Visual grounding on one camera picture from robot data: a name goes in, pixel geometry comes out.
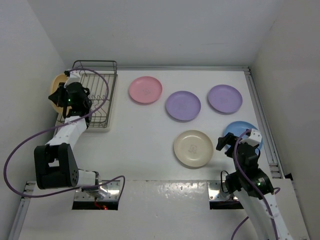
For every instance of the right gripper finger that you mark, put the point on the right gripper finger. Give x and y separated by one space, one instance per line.
228 140
230 152

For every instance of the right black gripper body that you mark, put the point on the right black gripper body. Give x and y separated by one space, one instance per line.
234 143

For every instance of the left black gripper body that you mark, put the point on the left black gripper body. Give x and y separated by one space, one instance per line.
61 99

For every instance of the blue plate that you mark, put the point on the blue plate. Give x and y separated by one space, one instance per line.
238 127

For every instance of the orange plate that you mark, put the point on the orange plate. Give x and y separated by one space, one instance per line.
61 78

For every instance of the cream plate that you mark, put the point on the cream plate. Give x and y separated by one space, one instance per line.
193 148

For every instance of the purple plate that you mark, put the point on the purple plate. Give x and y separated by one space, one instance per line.
183 105
225 99

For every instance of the pink plate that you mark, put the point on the pink plate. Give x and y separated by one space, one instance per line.
145 89

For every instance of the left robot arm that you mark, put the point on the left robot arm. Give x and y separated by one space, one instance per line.
55 163

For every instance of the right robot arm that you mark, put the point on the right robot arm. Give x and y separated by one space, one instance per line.
252 186

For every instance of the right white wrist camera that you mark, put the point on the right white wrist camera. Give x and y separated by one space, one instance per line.
254 138

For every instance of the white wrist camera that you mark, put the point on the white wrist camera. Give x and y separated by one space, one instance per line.
254 138
72 77

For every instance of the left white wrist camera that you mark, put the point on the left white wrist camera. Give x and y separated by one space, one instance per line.
72 77

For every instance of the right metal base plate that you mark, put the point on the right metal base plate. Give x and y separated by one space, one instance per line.
215 193

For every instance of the metal base plate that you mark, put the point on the metal base plate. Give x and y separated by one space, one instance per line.
112 188
215 193

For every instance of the dark wire dish rack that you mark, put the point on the dark wire dish rack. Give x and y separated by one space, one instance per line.
100 76

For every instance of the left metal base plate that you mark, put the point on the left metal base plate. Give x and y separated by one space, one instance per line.
112 188

